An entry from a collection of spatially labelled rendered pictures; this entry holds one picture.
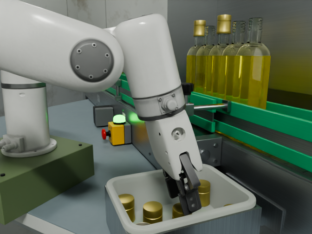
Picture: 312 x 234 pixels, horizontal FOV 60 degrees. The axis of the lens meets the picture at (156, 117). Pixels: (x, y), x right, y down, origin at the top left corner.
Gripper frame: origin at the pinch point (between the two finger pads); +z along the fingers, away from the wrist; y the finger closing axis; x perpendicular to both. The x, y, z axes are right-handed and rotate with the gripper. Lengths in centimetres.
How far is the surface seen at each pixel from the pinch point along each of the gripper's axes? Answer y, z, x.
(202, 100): 21.6, -7.3, -17.7
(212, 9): 53, -28, -44
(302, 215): -9.1, 6.3, -15.5
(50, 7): 430, -95, -3
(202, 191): 5.4, 5.2, -5.7
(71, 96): 447, 46, 13
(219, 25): 23.0, -23.6, -27.1
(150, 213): 0.8, 1.5, 6.2
